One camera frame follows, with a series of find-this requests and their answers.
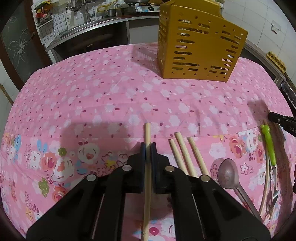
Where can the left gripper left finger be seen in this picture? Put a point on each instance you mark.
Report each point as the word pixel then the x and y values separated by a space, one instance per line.
pixel 94 208

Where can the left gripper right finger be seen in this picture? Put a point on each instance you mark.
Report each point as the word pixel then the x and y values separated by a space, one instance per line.
pixel 203 210

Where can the wooden chopstick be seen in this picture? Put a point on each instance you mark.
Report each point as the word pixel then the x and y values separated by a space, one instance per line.
pixel 198 156
pixel 147 183
pixel 177 155
pixel 186 156

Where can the green handled metal fork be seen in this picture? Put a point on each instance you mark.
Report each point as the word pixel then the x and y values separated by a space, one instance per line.
pixel 273 165

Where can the metal spoon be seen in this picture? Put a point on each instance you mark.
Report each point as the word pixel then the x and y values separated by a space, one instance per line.
pixel 228 178

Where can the yellow egg tray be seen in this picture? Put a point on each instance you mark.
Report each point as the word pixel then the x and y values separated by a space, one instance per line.
pixel 277 62

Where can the pink floral tablecloth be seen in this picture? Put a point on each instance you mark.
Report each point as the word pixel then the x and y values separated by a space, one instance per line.
pixel 86 115

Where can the yellow perforated utensil holder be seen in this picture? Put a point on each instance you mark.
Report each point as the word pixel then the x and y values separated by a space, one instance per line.
pixel 196 42

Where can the dark glass door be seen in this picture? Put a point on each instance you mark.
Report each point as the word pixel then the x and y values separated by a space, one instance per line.
pixel 22 52

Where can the gas stove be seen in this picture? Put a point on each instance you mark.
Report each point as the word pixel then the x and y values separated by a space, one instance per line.
pixel 142 6

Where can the white wall socket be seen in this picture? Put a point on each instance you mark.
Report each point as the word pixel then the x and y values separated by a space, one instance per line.
pixel 275 27

